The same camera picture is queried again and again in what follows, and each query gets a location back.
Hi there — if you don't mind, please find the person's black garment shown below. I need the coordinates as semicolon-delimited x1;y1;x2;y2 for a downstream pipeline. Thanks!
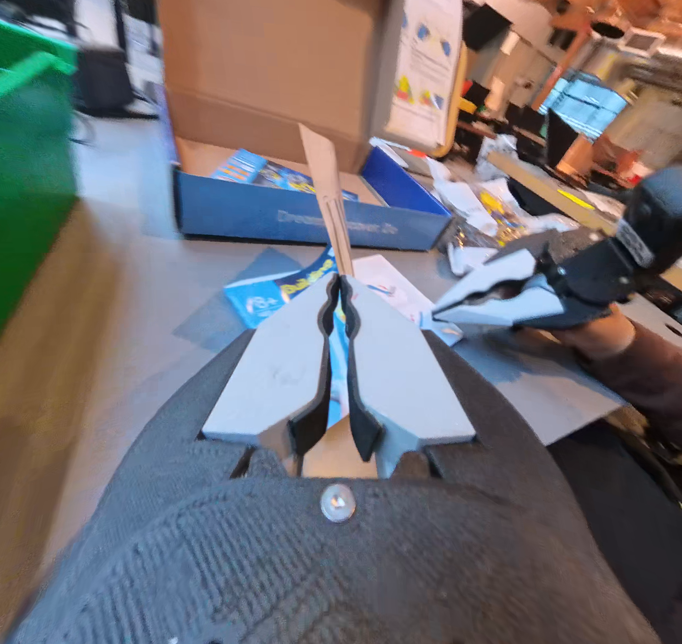
548;420;682;644

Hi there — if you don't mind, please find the blue robot kit box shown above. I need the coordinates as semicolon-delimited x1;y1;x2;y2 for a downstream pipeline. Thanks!
155;0;455;253

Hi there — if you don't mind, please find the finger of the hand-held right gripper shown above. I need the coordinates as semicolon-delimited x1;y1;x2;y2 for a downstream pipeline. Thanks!
433;248;538;317
431;283;565;332

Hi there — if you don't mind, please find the person's right hand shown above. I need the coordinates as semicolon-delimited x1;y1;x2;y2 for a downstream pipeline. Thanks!
553;309;638;361

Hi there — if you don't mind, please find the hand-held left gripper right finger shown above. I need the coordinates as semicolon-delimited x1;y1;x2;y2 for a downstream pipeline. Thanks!
341;275;477;478

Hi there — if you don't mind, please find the blue printed leaflet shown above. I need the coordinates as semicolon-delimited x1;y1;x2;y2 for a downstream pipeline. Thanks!
209;148;359;204

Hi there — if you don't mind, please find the background grey desk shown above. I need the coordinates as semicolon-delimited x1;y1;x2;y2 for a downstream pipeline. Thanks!
486;149;627;232

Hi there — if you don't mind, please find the yellow sticky note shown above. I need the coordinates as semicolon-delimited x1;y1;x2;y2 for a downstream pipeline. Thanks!
556;188;596;211

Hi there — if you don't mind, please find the green plastic bin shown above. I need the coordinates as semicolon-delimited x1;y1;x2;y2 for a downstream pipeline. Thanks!
0;18;82;332

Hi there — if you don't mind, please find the clear bag of tan pieces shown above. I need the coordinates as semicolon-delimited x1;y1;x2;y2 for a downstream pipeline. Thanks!
429;160;583;278

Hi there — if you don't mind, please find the instruction sheet on stand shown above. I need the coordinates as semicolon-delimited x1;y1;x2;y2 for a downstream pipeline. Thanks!
381;0;471;158

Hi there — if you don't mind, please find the paned window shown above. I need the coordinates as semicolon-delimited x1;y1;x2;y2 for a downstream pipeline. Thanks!
537;68;630;140

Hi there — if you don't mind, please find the printed instruction sheet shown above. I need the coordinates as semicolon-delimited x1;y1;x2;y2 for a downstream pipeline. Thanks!
383;0;463;149

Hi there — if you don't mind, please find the printed instruction booklet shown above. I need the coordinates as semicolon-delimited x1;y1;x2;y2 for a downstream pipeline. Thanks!
224;123;465;431

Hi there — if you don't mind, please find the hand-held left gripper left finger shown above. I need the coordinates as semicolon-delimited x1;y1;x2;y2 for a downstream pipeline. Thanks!
200;274;341;457

